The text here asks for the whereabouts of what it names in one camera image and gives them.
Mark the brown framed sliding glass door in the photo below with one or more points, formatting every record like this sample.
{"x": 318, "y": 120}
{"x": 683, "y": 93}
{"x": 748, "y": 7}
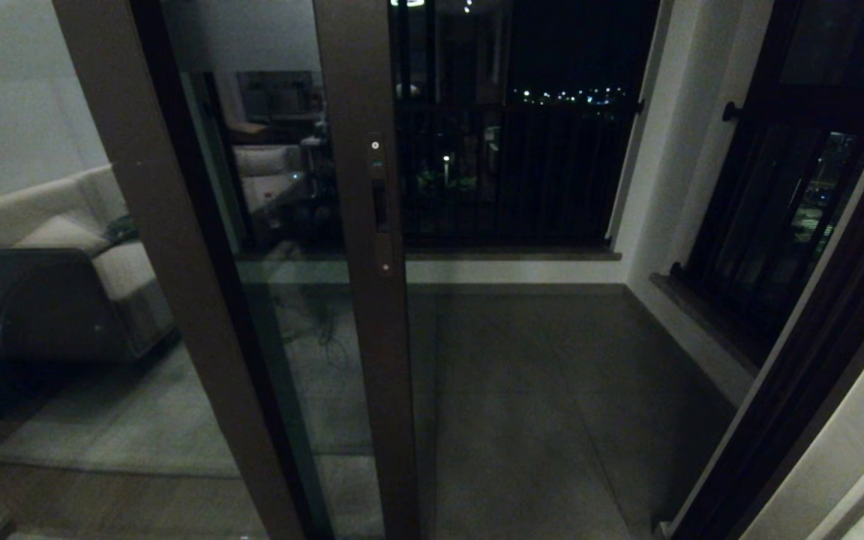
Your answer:
{"x": 376, "y": 360}

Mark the brown balcony ledge cap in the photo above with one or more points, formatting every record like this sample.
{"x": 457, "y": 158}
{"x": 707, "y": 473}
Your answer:
{"x": 514, "y": 254}

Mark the black metal balcony railing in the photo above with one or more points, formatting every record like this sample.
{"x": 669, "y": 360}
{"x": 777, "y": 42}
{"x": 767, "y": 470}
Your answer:
{"x": 537, "y": 172}

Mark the brown window sill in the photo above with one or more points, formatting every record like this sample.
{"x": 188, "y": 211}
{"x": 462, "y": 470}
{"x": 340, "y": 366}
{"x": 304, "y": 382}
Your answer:
{"x": 702, "y": 319}

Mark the dark green cloth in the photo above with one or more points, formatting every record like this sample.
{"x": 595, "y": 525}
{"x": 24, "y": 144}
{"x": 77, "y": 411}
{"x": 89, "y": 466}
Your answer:
{"x": 121, "y": 227}

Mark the grey rug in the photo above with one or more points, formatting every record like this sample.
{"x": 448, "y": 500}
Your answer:
{"x": 124, "y": 420}

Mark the beige sofa cushion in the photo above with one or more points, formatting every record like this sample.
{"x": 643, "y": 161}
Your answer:
{"x": 61, "y": 232}

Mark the beige sofa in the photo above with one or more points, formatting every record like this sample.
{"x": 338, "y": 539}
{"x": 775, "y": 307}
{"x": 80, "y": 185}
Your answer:
{"x": 64, "y": 195}

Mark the dark brown door jamb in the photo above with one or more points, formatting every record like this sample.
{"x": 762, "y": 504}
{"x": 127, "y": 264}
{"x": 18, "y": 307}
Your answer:
{"x": 814, "y": 375}

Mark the brown fixed door frame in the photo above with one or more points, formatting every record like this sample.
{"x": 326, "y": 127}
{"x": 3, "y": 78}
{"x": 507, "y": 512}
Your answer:
{"x": 177, "y": 225}

